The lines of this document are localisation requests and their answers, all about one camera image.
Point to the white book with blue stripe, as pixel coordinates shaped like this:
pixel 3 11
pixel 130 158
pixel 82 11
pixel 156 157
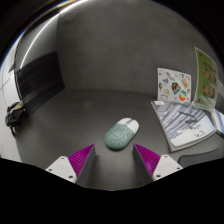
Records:
pixel 219 120

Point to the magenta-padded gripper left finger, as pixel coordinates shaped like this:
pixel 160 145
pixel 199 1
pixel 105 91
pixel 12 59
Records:
pixel 65 166

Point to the white sticker sheet card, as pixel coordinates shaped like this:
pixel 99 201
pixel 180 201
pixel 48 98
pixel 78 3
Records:
pixel 173 85

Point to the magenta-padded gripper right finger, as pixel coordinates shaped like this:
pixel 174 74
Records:
pixel 163 166

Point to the black panel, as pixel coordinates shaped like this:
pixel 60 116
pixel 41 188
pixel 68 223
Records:
pixel 40 81

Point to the green and white computer mouse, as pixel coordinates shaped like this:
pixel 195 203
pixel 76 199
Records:
pixel 120 135

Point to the black bag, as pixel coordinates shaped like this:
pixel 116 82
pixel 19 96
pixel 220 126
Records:
pixel 15 115

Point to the green menu sign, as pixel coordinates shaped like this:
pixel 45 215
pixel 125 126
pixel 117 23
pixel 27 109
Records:
pixel 206 80

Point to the grey striped book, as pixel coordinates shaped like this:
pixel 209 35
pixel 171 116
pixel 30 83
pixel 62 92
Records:
pixel 183 125

